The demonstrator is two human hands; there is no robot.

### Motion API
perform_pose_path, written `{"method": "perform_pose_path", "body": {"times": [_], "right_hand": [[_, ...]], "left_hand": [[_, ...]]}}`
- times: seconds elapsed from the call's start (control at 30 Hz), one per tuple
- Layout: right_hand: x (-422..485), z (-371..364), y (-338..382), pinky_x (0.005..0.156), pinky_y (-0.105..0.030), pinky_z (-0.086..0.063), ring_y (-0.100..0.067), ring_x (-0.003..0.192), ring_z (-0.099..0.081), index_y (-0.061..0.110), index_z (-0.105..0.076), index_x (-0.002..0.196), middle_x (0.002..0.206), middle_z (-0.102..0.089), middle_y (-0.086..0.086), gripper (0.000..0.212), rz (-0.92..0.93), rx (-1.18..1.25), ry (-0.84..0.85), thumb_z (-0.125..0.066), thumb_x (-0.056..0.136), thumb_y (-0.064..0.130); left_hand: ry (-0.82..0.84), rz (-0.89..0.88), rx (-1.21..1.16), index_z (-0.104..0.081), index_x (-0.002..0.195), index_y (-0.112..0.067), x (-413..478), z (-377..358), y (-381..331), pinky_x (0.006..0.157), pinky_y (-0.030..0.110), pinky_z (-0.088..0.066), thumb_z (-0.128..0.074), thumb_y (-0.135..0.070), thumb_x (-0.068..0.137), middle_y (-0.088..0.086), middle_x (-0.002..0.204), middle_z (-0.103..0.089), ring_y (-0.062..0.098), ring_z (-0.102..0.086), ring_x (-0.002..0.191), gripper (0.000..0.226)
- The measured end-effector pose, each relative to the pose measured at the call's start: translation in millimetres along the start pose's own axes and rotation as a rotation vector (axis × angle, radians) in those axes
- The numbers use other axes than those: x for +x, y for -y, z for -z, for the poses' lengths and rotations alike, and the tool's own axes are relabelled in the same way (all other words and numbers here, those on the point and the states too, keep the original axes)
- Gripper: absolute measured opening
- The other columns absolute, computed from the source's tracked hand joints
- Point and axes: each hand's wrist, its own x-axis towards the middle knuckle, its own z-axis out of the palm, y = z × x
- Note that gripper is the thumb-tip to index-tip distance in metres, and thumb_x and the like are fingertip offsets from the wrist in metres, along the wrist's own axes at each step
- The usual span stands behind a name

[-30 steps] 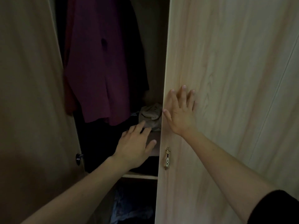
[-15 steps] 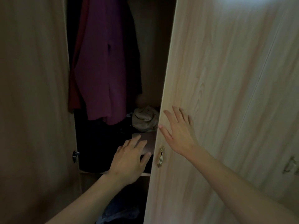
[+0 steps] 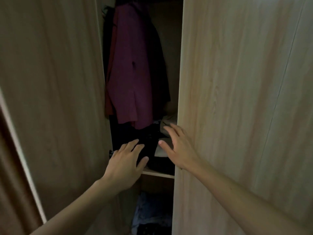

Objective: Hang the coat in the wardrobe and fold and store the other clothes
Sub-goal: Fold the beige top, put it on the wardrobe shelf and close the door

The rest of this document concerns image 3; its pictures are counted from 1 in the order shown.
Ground pile of black folded clothes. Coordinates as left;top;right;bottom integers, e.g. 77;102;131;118
110;115;175;176

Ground light wood wardrobe shelf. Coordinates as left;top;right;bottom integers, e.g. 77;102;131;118
140;167;175;179

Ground black hanging garment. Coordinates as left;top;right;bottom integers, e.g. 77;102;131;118
146;21;171;121

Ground purple hanging garment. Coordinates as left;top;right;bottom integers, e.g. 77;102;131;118
106;2;153;130

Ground grey folded cloth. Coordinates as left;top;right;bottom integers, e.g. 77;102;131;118
154;138;174;157

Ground person's left forearm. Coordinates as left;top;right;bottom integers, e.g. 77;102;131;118
29;177;124;235

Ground open light wood wardrobe door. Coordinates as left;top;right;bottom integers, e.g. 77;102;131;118
0;0;140;235

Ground red hanging garment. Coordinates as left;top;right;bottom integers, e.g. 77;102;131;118
105;19;118;117

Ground person's left hand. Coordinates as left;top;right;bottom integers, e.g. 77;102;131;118
102;139;149;193

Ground beige folded cloth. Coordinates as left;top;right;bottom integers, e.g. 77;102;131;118
160;114;178;135

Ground person's right forearm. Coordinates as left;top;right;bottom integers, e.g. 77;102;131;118
181;161;313;235

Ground person's right hand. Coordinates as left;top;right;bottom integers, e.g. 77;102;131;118
158;124;201;170

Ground blue crumpled clothes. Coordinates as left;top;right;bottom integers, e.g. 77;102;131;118
131;191;173;235

